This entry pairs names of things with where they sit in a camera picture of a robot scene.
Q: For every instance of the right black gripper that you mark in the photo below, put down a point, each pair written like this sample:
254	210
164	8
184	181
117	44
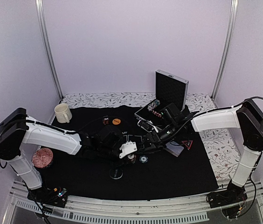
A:
155	144

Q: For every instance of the orange black 100 chip stack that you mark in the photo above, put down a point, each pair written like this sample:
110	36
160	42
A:
106	120

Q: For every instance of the orange big blind button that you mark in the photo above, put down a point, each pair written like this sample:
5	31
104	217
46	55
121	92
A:
116	121

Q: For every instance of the blue playing card deck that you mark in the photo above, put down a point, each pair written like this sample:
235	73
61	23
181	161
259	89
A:
174	150

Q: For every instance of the aluminium poker chip case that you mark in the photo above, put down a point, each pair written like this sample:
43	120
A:
169	89

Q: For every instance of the clear dealer button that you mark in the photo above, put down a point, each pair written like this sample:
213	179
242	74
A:
116	173

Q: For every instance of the blue green 50 chip stack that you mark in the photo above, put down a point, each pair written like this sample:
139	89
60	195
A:
143	159

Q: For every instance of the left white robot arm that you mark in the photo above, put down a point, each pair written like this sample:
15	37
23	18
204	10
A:
19	128

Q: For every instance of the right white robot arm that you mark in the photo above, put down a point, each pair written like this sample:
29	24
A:
243	120

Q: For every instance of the red dice row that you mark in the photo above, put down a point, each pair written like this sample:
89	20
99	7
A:
157	114

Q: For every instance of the left poker chip row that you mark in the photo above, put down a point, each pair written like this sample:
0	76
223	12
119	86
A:
153	105

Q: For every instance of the red black triangle card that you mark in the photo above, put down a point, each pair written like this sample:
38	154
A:
187	143

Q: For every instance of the black poker table mat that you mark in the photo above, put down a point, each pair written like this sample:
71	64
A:
163	176

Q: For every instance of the cream ceramic mug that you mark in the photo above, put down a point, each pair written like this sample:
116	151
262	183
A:
63	113

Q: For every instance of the floral white tablecloth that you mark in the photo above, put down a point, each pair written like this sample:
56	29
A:
218	143

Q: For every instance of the small green circuit board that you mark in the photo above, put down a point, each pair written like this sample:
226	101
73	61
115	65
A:
60	192

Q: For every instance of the red patterned round tin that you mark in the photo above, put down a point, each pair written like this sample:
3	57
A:
42	158

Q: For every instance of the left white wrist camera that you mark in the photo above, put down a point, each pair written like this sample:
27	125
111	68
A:
127	148

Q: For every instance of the right aluminium frame post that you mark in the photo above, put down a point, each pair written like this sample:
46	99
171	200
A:
226	48

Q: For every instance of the aluminium frame post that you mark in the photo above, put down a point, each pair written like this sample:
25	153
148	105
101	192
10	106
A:
226	48
47	47

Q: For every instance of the left aluminium frame post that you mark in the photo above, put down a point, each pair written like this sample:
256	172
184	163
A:
47	47

